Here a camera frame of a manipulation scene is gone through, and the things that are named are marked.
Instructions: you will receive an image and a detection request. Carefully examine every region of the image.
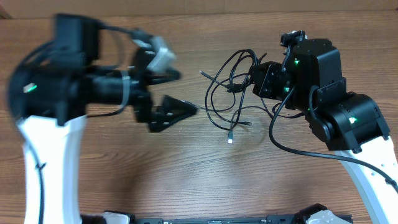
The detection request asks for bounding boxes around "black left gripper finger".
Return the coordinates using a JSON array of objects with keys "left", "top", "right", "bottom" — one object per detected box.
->
[
  {"left": 146, "top": 67, "right": 181, "bottom": 85},
  {"left": 148, "top": 95, "right": 198, "bottom": 133}
]

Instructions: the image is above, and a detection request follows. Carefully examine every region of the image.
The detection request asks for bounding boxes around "black USB cable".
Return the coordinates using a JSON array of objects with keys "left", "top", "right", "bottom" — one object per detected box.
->
[{"left": 205, "top": 49, "right": 268, "bottom": 144}]

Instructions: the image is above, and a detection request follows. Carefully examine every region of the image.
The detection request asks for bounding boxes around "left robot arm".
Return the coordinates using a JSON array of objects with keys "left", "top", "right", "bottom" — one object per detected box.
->
[{"left": 7, "top": 14, "right": 197, "bottom": 223}]

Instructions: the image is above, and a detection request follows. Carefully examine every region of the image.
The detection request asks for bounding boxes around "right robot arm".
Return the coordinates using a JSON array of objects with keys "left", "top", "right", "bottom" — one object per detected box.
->
[{"left": 250, "top": 30, "right": 397, "bottom": 223}]

